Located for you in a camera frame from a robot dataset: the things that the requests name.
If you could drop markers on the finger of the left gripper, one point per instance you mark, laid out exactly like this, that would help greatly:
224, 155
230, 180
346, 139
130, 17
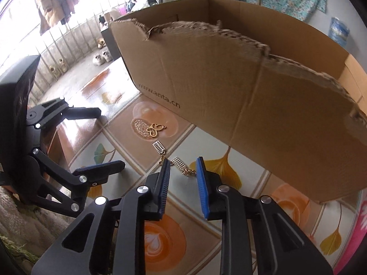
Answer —
52, 113
98, 174

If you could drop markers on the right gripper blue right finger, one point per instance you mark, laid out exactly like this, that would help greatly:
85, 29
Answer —
281, 247

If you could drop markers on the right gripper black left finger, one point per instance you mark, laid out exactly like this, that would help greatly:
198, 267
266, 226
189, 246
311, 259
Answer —
108, 236

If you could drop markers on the patterned ginkgo table mat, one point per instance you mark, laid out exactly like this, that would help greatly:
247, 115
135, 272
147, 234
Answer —
183, 242

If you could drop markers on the gold butterfly knot pendant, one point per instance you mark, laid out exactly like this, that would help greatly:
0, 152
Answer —
154, 129

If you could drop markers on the pink floral blanket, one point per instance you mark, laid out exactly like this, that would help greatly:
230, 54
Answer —
353, 259

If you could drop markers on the brown cardboard box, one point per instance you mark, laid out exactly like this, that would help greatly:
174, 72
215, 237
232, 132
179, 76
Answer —
273, 88

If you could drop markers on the blue water jug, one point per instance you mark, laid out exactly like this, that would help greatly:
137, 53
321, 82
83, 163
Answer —
338, 31

